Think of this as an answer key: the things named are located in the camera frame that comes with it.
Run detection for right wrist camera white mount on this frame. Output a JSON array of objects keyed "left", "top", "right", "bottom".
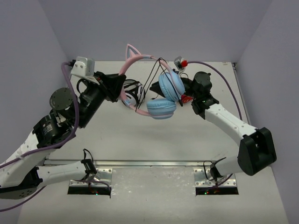
[{"left": 174, "top": 56, "right": 188, "bottom": 72}]

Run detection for metal base plate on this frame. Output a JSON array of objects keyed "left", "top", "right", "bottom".
[
  {"left": 193, "top": 167, "right": 237, "bottom": 188},
  {"left": 69, "top": 167, "right": 113, "bottom": 187}
]

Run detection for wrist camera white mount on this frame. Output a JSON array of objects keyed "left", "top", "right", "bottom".
[
  {"left": 71, "top": 56, "right": 97, "bottom": 83},
  {"left": 174, "top": 56, "right": 188, "bottom": 72}
]

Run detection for purple cable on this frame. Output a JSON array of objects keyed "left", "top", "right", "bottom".
[
  {"left": 186, "top": 60, "right": 242, "bottom": 187},
  {"left": 0, "top": 61, "right": 112, "bottom": 212}
]

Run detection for black headphone audio cable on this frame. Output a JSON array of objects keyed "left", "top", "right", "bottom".
[{"left": 135, "top": 57, "right": 184, "bottom": 112}]

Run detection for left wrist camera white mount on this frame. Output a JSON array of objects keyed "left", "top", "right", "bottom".
[{"left": 71, "top": 56, "right": 97, "bottom": 83}]

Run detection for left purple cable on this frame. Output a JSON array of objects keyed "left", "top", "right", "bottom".
[{"left": 0, "top": 61, "right": 112, "bottom": 212}]

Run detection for pink blue cat-ear headphones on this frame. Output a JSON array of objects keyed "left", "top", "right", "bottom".
[{"left": 119, "top": 44, "right": 185, "bottom": 119}]

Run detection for aluminium front table rail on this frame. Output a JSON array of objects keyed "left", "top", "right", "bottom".
[{"left": 44, "top": 160, "right": 225, "bottom": 168}]

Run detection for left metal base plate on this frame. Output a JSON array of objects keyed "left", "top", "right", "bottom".
[{"left": 69, "top": 167, "right": 113, "bottom": 187}]

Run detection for white black headphones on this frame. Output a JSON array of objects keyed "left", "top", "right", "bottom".
[{"left": 123, "top": 79, "right": 145, "bottom": 106}]

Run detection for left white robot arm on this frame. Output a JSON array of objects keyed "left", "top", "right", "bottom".
[{"left": 0, "top": 72, "right": 126, "bottom": 200}]

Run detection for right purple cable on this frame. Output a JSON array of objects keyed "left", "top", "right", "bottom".
[{"left": 186, "top": 60, "right": 242, "bottom": 187}]

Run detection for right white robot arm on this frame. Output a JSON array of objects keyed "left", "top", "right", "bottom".
[{"left": 150, "top": 71, "right": 277, "bottom": 181}]

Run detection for red black headphones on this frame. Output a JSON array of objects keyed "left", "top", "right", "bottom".
[{"left": 181, "top": 94, "right": 193, "bottom": 104}]

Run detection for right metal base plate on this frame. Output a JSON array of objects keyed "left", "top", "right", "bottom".
[{"left": 193, "top": 167, "right": 237, "bottom": 188}]

